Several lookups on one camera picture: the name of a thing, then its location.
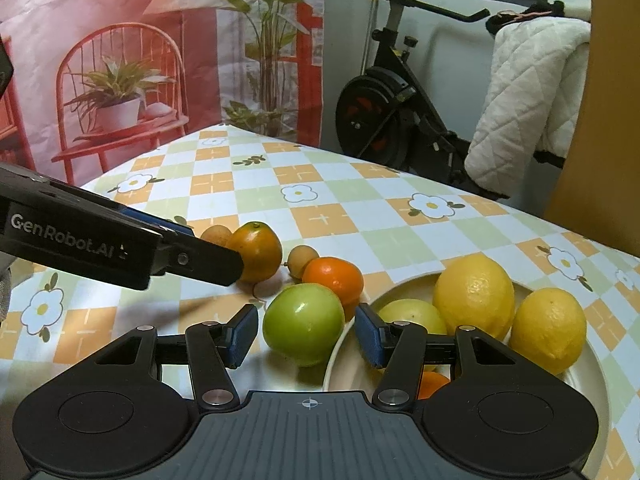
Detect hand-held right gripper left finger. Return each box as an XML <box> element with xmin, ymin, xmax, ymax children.
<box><xmin>75</xmin><ymin>304</ymin><xmax>260</xmax><ymax>409</ymax></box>

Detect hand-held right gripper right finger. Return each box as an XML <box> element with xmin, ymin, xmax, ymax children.
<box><xmin>354</xmin><ymin>304</ymin><xmax>548</xmax><ymax>409</ymax></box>

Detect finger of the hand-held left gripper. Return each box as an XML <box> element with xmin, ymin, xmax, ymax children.
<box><xmin>152</xmin><ymin>230</ymin><xmax>244</xmax><ymax>287</ymax></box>
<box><xmin>117</xmin><ymin>205</ymin><xmax>197</xmax><ymax>239</ymax></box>

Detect small brown longan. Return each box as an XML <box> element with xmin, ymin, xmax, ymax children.
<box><xmin>286</xmin><ymin>245</ymin><xmax>320</xmax><ymax>281</ymax></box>
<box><xmin>200</xmin><ymin>225</ymin><xmax>233</xmax><ymax>248</ymax></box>

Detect pale yellow-green round fruit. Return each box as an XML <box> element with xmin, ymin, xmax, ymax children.
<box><xmin>377</xmin><ymin>298</ymin><xmax>448</xmax><ymax>341</ymax></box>

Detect brownish green-orange citrus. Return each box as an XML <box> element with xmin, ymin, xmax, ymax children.
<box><xmin>226</xmin><ymin>221</ymin><xmax>284</xmax><ymax>283</ymax></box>

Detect bright green round fruit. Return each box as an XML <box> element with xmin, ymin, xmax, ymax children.
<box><xmin>262</xmin><ymin>283</ymin><xmax>346</xmax><ymax>367</ymax></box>

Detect bright orange tangerine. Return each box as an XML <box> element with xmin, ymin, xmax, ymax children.
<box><xmin>301</xmin><ymin>256</ymin><xmax>365</xmax><ymax>306</ymax></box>
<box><xmin>417</xmin><ymin>370</ymin><xmax>451</xmax><ymax>401</ymax></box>

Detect yellow lemon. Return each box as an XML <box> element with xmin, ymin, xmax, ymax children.
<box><xmin>509</xmin><ymin>287</ymin><xmax>587</xmax><ymax>376</ymax></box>
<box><xmin>432</xmin><ymin>254</ymin><xmax>516</xmax><ymax>341</ymax></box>

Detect cream round plate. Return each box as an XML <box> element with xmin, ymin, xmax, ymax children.
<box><xmin>322</xmin><ymin>269</ymin><xmax>613</xmax><ymax>466</ymax></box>

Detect printed red backdrop cloth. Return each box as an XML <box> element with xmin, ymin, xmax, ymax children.
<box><xmin>0</xmin><ymin>0</ymin><xmax>326</xmax><ymax>201</ymax></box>

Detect black exercise bike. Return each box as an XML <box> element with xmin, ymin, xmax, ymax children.
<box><xmin>334</xmin><ymin>0</ymin><xmax>566</xmax><ymax>201</ymax></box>

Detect white rounded panel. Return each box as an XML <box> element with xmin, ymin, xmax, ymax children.
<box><xmin>432</xmin><ymin>22</ymin><xmax>496</xmax><ymax>146</ymax></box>

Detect white quilted blanket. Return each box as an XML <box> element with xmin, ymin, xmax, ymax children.
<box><xmin>464</xmin><ymin>17</ymin><xmax>593</xmax><ymax>201</ymax></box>

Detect wooden board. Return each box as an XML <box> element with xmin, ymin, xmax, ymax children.
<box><xmin>542</xmin><ymin>0</ymin><xmax>640</xmax><ymax>256</ymax></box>

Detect black pink fuzzy garment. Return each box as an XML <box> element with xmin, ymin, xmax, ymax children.
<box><xmin>487</xmin><ymin>1</ymin><xmax>566</xmax><ymax>36</ymax></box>

